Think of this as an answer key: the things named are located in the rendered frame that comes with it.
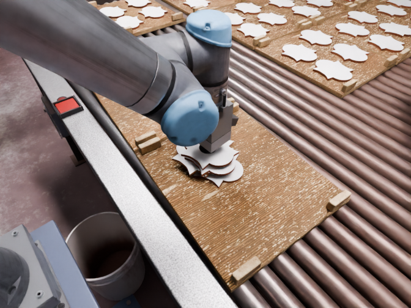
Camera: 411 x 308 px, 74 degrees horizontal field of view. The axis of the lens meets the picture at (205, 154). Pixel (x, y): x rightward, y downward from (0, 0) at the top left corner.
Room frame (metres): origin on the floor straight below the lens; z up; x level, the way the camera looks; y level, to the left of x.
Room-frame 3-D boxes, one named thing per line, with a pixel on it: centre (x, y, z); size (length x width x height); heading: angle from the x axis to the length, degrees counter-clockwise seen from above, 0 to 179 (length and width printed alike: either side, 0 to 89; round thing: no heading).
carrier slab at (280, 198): (0.42, -0.07, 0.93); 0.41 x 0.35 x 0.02; 35
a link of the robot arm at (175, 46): (0.40, 0.08, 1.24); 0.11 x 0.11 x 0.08; 24
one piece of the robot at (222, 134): (0.47, -0.02, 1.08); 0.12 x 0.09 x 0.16; 134
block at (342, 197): (0.33, -0.30, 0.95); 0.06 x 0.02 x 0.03; 125
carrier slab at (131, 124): (0.76, 0.16, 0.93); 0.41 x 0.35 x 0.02; 34
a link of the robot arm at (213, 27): (0.46, 0.00, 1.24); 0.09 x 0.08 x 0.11; 114
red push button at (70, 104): (0.70, 0.44, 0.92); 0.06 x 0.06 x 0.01; 37
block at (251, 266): (0.18, -0.07, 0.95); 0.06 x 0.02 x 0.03; 125
